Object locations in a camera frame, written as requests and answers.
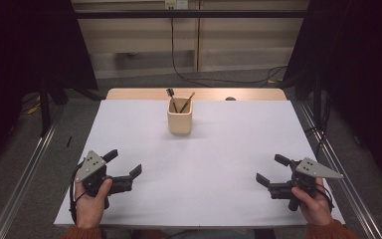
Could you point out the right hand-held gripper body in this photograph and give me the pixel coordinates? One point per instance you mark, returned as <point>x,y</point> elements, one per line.
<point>311,169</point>

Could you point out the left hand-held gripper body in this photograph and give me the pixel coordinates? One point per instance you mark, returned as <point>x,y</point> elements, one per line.
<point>91,166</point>

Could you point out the cream square ceramic cup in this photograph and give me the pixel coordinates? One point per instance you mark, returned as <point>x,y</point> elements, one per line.
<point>179,122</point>

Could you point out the black makeup brush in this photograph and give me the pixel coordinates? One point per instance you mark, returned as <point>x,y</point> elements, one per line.
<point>171,98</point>

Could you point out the person's right hand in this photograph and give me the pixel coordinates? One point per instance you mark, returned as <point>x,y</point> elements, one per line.
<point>316,205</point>

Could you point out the person's left hand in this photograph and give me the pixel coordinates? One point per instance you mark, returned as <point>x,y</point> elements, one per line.
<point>91,205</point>

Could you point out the small black stick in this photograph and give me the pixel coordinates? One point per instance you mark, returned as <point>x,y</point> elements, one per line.
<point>69,141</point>

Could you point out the white paper table sheet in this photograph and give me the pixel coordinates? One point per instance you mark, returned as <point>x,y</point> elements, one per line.
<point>195,172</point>

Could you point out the dark table grommet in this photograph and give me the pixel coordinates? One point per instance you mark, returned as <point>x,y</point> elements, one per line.
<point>230,98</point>

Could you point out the black curtain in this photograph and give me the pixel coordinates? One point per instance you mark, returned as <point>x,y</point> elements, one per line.
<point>20,49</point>
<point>361,66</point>

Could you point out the black horizontal bar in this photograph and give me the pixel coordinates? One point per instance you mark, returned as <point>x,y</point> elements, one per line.
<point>192,14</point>

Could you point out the aluminium floor rail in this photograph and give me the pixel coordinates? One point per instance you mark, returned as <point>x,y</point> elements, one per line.
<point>23,182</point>
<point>341,186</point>

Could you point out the black stand post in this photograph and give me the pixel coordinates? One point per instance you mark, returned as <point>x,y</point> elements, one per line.
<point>45,109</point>

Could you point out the beige vertical wall duct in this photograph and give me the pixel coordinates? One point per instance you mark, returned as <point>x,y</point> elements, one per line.
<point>197,40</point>

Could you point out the white wall power outlet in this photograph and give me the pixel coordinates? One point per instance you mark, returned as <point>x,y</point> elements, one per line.
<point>176,4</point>

